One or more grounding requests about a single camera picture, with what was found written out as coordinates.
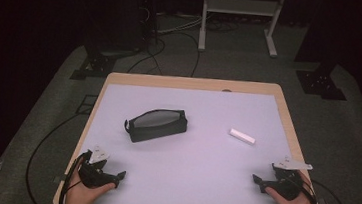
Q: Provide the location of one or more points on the white eraser block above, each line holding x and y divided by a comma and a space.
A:
242, 136

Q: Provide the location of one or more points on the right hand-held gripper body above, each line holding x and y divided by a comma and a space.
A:
286, 184

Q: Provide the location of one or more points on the white metal stand frame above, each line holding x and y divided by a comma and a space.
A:
241, 7

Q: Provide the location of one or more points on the person's left hand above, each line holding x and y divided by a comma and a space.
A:
84, 196

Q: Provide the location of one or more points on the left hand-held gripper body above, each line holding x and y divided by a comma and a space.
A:
93, 174

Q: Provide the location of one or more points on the pale lilac table mat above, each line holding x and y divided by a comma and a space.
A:
192, 170

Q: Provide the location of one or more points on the black pencil case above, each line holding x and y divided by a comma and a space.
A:
156, 126

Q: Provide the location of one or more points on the black floor frame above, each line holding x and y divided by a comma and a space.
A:
86, 104

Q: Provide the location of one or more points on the black stand base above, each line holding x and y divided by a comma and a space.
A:
100, 62
319, 83

